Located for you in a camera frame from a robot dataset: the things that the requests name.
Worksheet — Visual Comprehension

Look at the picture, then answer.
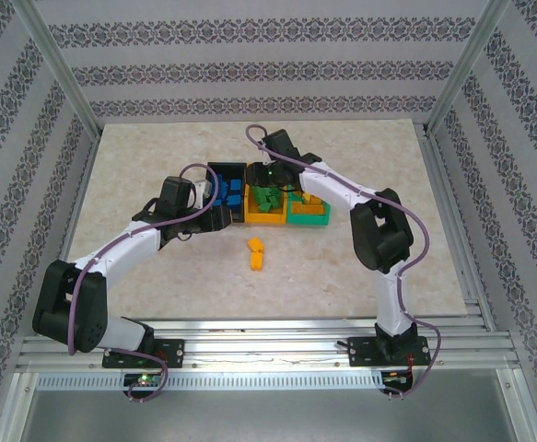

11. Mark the grey slotted cable duct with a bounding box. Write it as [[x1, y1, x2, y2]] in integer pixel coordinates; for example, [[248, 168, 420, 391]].
[[35, 371, 384, 390]]

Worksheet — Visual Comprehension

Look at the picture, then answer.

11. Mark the aluminium side rail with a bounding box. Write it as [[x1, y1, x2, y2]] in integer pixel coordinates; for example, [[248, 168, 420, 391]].
[[422, 123, 499, 332], [37, 133, 106, 335]]

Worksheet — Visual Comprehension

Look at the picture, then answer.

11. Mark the aluminium frame post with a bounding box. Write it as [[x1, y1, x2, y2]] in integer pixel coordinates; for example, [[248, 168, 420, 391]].
[[9, 0, 104, 139], [426, 0, 525, 135]]

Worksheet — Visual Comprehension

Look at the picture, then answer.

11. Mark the black plastic bin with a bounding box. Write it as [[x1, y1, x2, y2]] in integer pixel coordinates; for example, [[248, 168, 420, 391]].
[[206, 160, 250, 225]]

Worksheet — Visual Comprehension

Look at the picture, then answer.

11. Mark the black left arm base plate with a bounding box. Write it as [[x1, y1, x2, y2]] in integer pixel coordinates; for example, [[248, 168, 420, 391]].
[[101, 338, 186, 370]]

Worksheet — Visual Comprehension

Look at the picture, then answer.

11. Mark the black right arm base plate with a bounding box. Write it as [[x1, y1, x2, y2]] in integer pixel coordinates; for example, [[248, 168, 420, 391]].
[[337, 335, 432, 368]]

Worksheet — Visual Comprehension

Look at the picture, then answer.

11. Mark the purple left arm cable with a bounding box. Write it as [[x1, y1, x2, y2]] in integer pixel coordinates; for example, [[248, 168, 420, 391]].
[[66, 163, 219, 403]]

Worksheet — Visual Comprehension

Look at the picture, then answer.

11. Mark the yellow plastic bin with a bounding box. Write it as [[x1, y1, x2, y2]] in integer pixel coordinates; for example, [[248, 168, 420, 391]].
[[243, 161, 292, 226]]

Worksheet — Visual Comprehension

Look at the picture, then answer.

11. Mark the green plastic bin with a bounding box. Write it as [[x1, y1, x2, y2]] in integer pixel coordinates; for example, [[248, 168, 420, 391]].
[[286, 181, 333, 228]]

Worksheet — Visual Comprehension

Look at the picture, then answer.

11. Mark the circuit board with green light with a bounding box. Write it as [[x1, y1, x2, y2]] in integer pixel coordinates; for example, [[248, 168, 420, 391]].
[[124, 373, 164, 389]]

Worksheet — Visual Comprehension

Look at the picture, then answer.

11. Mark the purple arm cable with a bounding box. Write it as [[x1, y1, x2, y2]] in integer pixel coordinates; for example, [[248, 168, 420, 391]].
[[245, 123, 444, 402], [66, 163, 219, 403]]

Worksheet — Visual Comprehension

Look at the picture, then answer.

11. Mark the aluminium front rail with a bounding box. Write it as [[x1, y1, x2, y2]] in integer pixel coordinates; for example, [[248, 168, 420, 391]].
[[17, 317, 520, 372]]

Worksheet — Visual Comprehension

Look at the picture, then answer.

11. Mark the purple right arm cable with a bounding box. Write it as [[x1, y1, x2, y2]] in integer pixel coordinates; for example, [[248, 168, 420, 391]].
[[245, 123, 444, 402]]

